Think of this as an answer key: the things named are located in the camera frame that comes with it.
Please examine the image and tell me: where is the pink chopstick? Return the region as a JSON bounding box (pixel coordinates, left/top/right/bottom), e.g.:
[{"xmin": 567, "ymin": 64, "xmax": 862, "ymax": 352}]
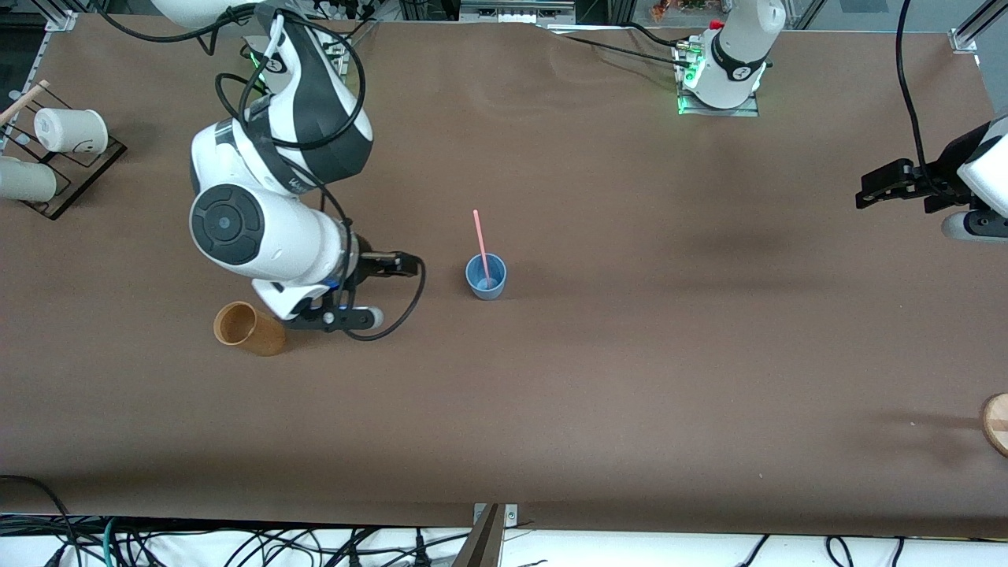
[{"xmin": 472, "ymin": 209, "xmax": 493, "ymax": 286}]

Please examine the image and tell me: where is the blue plastic cup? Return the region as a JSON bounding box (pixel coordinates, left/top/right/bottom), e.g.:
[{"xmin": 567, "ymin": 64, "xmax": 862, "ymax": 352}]
[{"xmin": 465, "ymin": 253, "xmax": 507, "ymax": 301}]

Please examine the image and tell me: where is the brown plastic cup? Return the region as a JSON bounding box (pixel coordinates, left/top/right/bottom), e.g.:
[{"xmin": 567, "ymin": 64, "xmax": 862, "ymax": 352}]
[{"xmin": 213, "ymin": 298, "xmax": 287, "ymax": 355}]

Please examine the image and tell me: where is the white cup with face print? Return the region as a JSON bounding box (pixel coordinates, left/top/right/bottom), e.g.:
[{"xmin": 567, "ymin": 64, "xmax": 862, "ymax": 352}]
[{"xmin": 35, "ymin": 108, "xmax": 109, "ymax": 154}]

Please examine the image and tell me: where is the plain white cup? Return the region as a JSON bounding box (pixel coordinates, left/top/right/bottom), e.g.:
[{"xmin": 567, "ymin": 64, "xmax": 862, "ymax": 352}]
[{"xmin": 0, "ymin": 156, "xmax": 57, "ymax": 202}]

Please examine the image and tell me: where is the round wooden board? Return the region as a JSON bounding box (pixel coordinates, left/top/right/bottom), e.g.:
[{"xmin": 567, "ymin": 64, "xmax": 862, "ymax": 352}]
[{"xmin": 980, "ymin": 392, "xmax": 1008, "ymax": 459}]

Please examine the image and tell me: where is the grey metal device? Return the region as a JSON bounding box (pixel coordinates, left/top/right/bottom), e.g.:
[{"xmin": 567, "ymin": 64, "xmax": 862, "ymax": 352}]
[{"xmin": 459, "ymin": 0, "xmax": 577, "ymax": 23}]

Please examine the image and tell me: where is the grey metal beam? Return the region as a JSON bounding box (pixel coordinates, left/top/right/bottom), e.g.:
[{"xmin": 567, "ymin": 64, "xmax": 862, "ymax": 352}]
[{"xmin": 450, "ymin": 504, "xmax": 505, "ymax": 567}]

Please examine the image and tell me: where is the wooden stick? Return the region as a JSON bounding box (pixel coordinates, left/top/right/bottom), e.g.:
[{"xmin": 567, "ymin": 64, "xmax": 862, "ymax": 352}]
[{"xmin": 0, "ymin": 79, "xmax": 50, "ymax": 127}]

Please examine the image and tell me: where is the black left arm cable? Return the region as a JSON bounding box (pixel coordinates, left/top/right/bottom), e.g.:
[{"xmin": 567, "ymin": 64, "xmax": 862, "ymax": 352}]
[{"xmin": 896, "ymin": 0, "xmax": 946, "ymax": 194}]

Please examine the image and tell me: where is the aluminium frame post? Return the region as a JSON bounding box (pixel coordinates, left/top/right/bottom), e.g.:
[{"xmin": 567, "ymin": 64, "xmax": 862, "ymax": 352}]
[
  {"xmin": 949, "ymin": 0, "xmax": 1008, "ymax": 54},
  {"xmin": 43, "ymin": 0, "xmax": 80, "ymax": 32}
]

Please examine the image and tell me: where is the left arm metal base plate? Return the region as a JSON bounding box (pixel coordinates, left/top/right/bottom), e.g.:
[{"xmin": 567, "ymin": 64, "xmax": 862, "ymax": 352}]
[{"xmin": 676, "ymin": 39, "xmax": 761, "ymax": 117}]

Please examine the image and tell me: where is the black wire cup rack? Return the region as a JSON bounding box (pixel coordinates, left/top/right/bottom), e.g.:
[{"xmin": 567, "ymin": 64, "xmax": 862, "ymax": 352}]
[{"xmin": 0, "ymin": 83, "xmax": 127, "ymax": 221}]

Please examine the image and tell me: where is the black cable on table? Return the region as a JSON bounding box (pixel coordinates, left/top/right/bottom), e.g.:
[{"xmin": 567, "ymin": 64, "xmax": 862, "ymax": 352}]
[{"xmin": 543, "ymin": 22, "xmax": 694, "ymax": 72}]

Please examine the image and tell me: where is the black floor cable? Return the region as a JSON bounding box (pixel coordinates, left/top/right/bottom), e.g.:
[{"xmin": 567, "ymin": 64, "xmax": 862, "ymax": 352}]
[{"xmin": 0, "ymin": 475, "xmax": 80, "ymax": 567}]

